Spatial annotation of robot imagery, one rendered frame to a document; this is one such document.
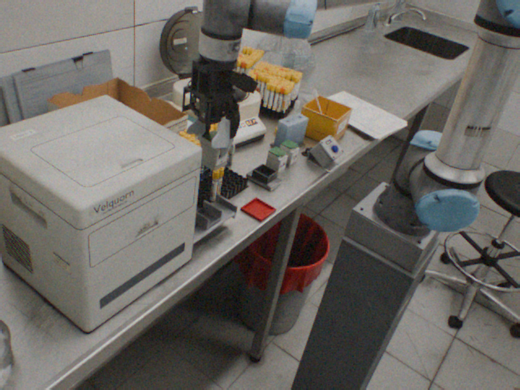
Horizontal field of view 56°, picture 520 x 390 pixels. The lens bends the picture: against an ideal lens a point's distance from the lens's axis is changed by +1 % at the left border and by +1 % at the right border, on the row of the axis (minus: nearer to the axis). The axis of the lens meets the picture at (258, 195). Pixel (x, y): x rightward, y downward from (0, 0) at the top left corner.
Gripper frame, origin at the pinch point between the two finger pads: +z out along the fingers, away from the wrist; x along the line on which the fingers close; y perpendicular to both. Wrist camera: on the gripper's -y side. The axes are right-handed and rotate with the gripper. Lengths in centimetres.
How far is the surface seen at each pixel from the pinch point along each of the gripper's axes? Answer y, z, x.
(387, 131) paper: -88, 23, 8
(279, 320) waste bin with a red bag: -52, 101, 3
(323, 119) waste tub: -62, 16, -6
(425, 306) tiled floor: -118, 112, 44
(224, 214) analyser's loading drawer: -5.0, 20.6, 1.6
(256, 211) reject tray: -15.9, 24.5, 3.7
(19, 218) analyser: 37.4, 6.7, -11.5
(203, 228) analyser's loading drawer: 2.8, 20.6, 1.9
